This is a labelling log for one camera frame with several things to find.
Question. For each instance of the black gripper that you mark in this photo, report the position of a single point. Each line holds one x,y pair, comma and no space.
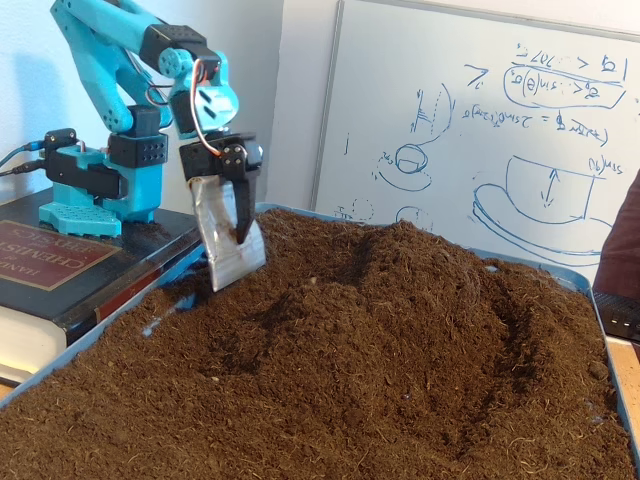
204,161

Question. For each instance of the silver foil scoop plate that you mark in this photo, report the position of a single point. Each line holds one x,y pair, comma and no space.
230,250

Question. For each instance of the brown soil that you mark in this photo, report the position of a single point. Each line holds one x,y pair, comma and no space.
350,400

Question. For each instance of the right forearm maroon sleeve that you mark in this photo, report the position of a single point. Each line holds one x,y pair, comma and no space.
622,240

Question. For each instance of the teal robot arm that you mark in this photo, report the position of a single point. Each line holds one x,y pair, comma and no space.
100,75

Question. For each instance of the black controller block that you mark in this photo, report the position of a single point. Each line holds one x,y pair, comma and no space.
60,137

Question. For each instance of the black chemistry physics handbook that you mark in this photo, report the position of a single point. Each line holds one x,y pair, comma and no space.
30,260

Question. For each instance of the whiteboard with blue drawings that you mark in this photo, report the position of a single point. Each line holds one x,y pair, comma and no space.
500,150

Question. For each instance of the blue plastic tray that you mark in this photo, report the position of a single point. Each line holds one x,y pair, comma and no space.
575,276

